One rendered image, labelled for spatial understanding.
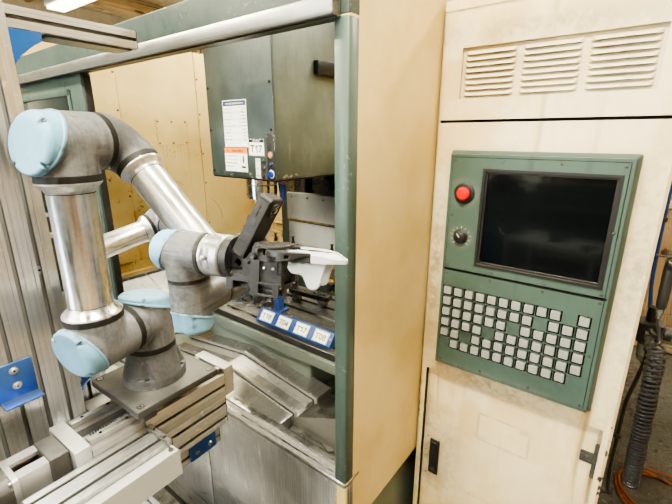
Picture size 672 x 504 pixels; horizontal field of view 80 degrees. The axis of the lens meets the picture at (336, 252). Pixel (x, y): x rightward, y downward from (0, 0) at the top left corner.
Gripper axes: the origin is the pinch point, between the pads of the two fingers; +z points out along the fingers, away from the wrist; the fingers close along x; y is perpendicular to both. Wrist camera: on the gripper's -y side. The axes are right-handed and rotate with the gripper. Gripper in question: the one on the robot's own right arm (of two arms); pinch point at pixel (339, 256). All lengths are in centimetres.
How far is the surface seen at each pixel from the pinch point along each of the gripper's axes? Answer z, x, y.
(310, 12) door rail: -18, -24, -46
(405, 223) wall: -1, -58, -2
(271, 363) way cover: -65, -95, 70
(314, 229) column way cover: -79, -170, 15
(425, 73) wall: 1, -60, -43
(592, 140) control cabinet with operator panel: 43, -59, -25
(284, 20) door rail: -25, -26, -46
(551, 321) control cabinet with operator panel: 40, -64, 23
